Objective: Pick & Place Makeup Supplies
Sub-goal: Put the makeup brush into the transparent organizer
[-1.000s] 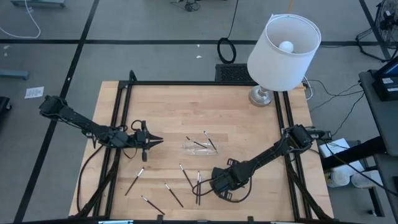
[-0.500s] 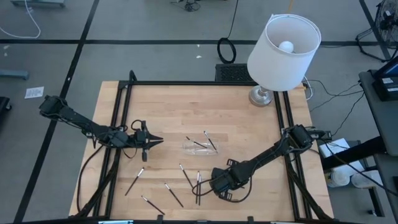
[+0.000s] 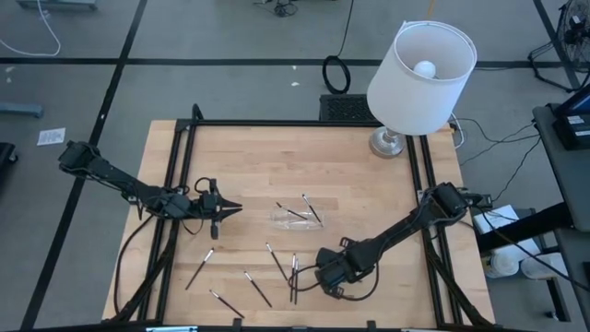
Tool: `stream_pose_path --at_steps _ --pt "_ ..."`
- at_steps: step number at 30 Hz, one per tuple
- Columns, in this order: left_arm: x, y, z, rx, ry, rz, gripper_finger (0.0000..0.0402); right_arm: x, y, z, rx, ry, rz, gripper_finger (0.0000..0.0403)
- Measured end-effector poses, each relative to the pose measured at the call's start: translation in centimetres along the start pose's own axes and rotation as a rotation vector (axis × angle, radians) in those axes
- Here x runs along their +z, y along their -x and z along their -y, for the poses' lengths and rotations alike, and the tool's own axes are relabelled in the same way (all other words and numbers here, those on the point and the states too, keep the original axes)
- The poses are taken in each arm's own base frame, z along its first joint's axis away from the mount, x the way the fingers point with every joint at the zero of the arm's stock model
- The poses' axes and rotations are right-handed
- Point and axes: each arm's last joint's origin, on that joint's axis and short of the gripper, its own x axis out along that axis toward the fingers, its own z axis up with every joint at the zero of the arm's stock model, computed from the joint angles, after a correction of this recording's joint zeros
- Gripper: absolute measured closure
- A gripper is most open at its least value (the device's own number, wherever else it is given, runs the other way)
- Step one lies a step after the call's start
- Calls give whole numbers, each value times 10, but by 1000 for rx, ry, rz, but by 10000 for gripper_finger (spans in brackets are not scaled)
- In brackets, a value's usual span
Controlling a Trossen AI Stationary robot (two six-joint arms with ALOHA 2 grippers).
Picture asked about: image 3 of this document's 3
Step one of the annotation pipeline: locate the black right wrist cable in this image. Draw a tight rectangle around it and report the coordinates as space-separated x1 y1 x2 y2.
288 262 380 303

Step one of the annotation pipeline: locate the white paper sheet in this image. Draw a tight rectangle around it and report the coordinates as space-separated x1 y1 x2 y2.
36 126 67 147

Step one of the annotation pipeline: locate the black aluminium table frame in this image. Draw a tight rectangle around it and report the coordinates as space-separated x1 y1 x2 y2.
101 102 498 332

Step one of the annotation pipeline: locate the thin black eyeliner brush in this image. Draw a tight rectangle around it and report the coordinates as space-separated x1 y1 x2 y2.
243 270 273 309

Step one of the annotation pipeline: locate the black makeup brush silver ferrule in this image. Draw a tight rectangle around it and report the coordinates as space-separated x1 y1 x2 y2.
301 193 324 226
184 247 216 291
208 289 246 320

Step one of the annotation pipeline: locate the grey desk foot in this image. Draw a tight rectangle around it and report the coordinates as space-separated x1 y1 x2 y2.
16 0 100 10
0 101 46 119

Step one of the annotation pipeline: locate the white shade table lamp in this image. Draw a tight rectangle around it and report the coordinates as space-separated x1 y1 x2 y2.
366 19 479 160

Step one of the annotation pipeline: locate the black cart base beam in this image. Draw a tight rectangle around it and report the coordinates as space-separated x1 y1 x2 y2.
476 201 577 254

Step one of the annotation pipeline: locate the black power box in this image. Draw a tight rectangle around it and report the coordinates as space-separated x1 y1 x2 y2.
463 192 493 208

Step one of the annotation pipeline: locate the white paper towel roll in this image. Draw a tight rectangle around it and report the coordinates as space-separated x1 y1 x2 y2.
482 251 522 280
520 252 572 281

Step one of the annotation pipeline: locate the tangled black cable bundle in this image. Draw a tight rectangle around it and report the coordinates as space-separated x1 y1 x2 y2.
253 0 301 18

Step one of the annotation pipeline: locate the white cardboard box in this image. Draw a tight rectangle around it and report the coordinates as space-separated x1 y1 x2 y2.
472 204 544 262

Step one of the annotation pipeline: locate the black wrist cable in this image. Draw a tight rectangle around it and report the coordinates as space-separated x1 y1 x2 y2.
177 176 217 236
288 262 380 303

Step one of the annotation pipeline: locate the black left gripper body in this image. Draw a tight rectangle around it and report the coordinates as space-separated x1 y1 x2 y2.
198 178 222 241

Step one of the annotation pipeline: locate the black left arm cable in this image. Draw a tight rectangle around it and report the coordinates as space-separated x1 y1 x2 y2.
112 211 158 319

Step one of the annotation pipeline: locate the black angled makeup brush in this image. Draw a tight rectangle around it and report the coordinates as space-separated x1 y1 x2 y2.
289 253 297 303

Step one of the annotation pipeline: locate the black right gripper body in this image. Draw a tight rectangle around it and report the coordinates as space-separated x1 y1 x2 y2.
314 236 357 301

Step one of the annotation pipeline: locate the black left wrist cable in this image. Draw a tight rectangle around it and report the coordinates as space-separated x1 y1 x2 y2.
177 176 217 236

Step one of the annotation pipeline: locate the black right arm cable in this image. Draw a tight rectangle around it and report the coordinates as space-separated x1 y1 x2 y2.
474 206 590 294

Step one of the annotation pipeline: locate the grey side cart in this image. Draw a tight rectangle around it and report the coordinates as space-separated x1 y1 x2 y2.
533 104 590 278

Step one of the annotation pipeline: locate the black floor fan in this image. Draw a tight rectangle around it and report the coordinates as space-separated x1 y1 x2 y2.
527 0 590 93

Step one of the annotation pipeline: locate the black blending brush pale tip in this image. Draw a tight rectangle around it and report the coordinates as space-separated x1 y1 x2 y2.
275 201 309 221

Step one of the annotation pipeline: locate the clear acrylic organizer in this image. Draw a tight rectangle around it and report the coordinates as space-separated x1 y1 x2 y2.
270 202 325 231

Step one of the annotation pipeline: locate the coiled black floor cable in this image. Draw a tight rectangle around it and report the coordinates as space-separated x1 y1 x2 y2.
321 0 357 96

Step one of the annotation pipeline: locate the black labelled device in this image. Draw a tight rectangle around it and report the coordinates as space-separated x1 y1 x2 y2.
551 113 590 152

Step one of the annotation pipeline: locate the black grid floor vent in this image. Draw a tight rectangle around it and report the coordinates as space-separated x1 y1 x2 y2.
319 93 377 122

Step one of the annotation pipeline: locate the white floor cable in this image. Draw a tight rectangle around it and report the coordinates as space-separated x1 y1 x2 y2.
0 0 63 58

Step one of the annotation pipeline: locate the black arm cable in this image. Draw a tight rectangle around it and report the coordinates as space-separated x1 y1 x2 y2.
112 211 158 319
474 206 590 294

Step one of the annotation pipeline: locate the white lamp cord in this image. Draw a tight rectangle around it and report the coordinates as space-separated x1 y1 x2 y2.
449 112 467 151

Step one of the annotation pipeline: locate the black laptop blue screen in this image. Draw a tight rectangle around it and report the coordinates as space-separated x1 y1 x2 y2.
554 85 590 117

